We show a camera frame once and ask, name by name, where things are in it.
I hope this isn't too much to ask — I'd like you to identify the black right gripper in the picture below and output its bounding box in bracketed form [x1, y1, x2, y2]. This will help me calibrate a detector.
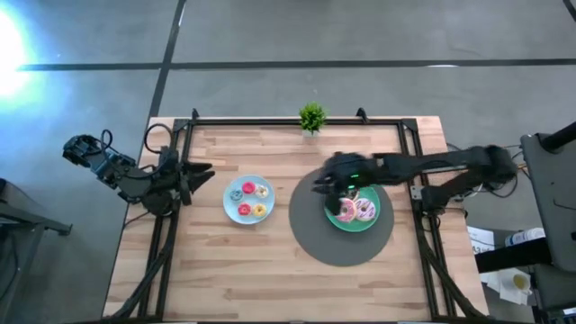
[312, 151, 382, 216]

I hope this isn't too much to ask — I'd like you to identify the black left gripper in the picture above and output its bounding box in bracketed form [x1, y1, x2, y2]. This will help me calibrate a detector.
[168, 150, 216, 207]

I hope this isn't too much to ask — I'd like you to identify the pink sprinkled donut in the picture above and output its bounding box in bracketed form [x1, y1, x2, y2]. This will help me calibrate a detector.
[335, 197, 358, 224]

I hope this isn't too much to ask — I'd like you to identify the teal plate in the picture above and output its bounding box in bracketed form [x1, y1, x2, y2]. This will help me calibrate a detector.
[323, 184, 382, 234]

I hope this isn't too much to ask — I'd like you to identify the round grey woven placemat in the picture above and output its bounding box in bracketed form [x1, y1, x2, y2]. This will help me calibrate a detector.
[288, 168, 396, 267]

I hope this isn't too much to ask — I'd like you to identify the light blue plate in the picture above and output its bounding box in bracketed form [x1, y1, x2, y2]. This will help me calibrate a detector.
[222, 174, 276, 226]

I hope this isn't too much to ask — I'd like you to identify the green plant in white pot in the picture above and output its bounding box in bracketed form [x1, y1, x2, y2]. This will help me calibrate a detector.
[298, 101, 329, 138]

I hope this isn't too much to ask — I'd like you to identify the white printed paper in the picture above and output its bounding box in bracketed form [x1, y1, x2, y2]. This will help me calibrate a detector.
[466, 224, 496, 256]

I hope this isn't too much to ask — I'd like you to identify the dark grey desk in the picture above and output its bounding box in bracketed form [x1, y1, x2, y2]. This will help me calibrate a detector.
[0, 177, 73, 316]

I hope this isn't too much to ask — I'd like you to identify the white napkin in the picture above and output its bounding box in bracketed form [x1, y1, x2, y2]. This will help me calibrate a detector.
[483, 267, 527, 305]

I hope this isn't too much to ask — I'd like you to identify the black shelf board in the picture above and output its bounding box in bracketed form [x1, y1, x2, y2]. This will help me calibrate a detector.
[474, 245, 553, 275]

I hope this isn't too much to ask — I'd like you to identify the white plastic bottle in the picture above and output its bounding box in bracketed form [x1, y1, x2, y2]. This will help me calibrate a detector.
[504, 227, 546, 248]

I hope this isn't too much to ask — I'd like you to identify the white cup with tea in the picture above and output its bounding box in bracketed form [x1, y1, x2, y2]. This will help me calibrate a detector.
[511, 273, 534, 296]

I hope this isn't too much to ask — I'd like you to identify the grey office furniture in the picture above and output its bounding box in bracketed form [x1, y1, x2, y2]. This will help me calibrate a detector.
[519, 130, 576, 311]

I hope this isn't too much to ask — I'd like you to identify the black pole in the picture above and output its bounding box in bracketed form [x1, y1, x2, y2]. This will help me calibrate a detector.
[539, 121, 576, 153]

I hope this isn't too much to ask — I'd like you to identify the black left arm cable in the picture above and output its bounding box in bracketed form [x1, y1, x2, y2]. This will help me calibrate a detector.
[143, 122, 175, 157]

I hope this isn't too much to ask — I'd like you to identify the black aluminium table frame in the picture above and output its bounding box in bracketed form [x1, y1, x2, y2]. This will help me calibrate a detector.
[107, 107, 491, 323]

